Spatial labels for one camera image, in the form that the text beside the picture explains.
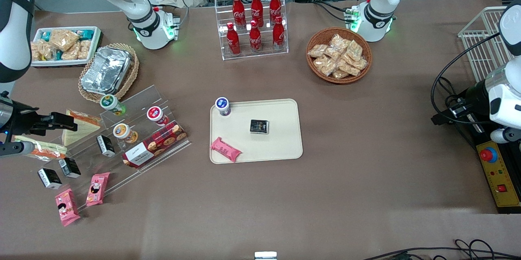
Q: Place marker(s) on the pink snack packet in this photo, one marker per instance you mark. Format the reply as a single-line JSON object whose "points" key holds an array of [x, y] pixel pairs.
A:
{"points": [[67, 208], [97, 188], [226, 150]]}

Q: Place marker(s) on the yellow emergency stop box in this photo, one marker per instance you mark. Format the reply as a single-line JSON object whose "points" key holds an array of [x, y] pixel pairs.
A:
{"points": [[500, 178]]}

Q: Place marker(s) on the brown paper table cover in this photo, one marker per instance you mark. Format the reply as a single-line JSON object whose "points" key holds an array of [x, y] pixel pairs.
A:
{"points": [[366, 150]]}

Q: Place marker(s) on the white yogurt cup blue lid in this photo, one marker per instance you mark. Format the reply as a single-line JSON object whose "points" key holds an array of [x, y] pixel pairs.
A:
{"points": [[222, 106]]}

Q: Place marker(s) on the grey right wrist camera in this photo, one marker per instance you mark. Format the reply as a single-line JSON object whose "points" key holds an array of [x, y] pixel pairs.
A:
{"points": [[18, 149]]}

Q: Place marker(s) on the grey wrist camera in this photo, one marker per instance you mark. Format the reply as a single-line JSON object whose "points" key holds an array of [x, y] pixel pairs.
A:
{"points": [[18, 149], [504, 135]]}

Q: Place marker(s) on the teal snack packet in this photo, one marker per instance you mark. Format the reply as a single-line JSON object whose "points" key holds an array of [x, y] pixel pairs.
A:
{"points": [[45, 36], [59, 55], [86, 34]]}

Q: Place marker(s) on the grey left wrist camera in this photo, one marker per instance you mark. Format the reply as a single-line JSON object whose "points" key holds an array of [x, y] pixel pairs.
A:
{"points": [[504, 135]]}

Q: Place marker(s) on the small black box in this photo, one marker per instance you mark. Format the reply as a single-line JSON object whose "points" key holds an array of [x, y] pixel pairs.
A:
{"points": [[106, 146], [49, 178], [259, 126], [70, 167]]}

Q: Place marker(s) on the orange yogurt cup blue lid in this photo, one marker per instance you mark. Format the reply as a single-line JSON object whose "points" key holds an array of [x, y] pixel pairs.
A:
{"points": [[123, 132]]}

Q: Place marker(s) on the triangle sandwich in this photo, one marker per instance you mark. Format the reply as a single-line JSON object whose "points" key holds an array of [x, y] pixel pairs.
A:
{"points": [[79, 127], [51, 152]]}

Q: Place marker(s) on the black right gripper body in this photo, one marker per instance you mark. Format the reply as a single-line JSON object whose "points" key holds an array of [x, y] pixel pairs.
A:
{"points": [[21, 119]]}

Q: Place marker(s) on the puffed rice snack packet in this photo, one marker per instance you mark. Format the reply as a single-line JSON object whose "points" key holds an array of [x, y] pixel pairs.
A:
{"points": [[71, 52], [36, 52], [64, 39], [47, 51], [84, 49]]}

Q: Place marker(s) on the white rectangular bin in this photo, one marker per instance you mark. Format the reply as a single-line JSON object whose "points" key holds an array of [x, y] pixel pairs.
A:
{"points": [[95, 48]]}

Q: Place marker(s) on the clear acrylic bottle rack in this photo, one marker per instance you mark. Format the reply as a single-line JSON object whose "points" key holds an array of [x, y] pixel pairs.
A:
{"points": [[264, 54]]}

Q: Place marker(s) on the golden snack packet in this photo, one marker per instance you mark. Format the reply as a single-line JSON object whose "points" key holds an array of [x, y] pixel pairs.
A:
{"points": [[354, 50], [338, 42], [349, 68], [340, 74], [317, 51], [325, 66], [360, 64]]}

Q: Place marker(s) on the brown round wicker basket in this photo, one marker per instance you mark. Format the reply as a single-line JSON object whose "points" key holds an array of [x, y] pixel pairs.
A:
{"points": [[317, 36]]}

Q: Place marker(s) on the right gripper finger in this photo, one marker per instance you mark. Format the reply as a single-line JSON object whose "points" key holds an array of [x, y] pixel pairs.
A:
{"points": [[70, 127], [63, 118]]}

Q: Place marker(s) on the light oval wicker basket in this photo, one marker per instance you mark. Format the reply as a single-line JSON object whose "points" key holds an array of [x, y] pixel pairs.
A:
{"points": [[132, 73]]}

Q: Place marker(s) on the red cola bottle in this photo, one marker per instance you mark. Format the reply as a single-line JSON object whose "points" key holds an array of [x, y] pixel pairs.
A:
{"points": [[279, 34], [255, 38], [275, 5], [233, 40], [238, 9], [257, 7]]}

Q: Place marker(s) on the beige plastic tray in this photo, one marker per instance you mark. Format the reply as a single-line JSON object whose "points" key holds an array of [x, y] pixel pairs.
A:
{"points": [[276, 146]]}

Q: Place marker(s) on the clear acrylic stepped shelf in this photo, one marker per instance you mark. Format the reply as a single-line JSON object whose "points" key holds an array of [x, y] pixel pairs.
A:
{"points": [[163, 101]]}

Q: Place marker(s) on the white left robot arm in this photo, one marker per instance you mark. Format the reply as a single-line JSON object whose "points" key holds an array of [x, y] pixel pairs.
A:
{"points": [[380, 12]]}

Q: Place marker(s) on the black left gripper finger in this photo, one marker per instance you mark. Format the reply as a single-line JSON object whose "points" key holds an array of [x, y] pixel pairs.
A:
{"points": [[441, 119]]}

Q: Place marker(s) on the red cookie box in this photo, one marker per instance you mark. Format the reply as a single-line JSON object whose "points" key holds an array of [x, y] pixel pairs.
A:
{"points": [[154, 146]]}

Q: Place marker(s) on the green lid yogurt cup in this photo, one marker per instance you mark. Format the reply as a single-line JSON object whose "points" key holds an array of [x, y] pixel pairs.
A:
{"points": [[110, 103]]}

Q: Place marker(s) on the small white box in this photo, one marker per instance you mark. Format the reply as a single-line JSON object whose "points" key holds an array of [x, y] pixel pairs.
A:
{"points": [[265, 255]]}

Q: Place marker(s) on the foil food container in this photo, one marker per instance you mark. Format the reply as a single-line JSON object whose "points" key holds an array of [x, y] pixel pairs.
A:
{"points": [[106, 68]]}

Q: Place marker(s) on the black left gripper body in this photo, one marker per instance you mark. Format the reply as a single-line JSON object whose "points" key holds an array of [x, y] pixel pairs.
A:
{"points": [[474, 95]]}

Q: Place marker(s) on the red lid yogurt cup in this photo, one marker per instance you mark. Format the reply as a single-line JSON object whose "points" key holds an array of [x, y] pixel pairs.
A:
{"points": [[155, 114]]}

